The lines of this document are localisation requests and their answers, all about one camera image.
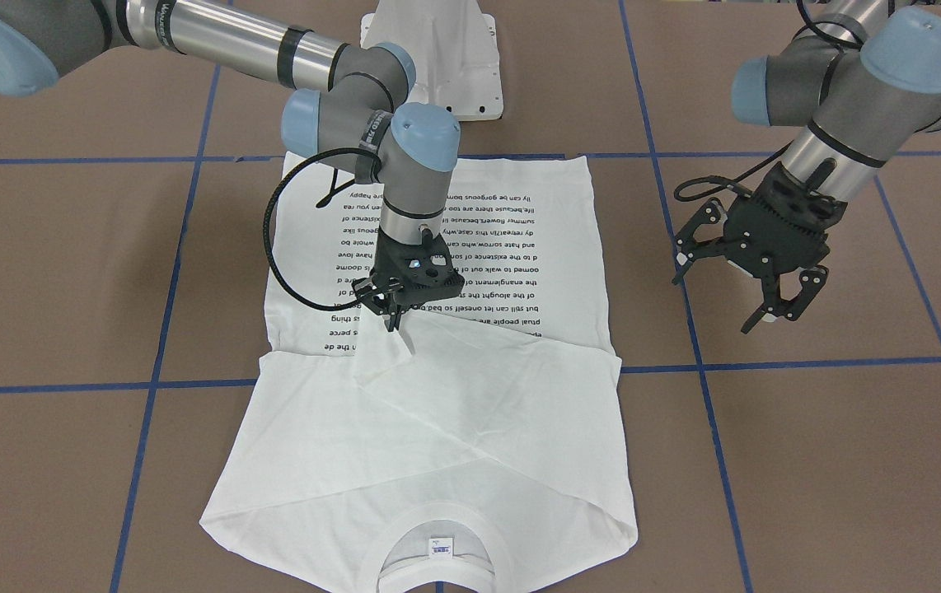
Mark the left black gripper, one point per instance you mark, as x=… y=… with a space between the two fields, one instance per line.
x=744 y=221

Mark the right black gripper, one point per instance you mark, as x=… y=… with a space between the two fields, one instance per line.
x=385 y=262

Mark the white long-sleeve printed shirt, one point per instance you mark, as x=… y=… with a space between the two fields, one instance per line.
x=480 y=444

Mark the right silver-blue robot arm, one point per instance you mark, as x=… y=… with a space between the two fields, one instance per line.
x=349 y=108

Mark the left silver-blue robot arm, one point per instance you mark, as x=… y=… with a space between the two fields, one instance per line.
x=858 y=80

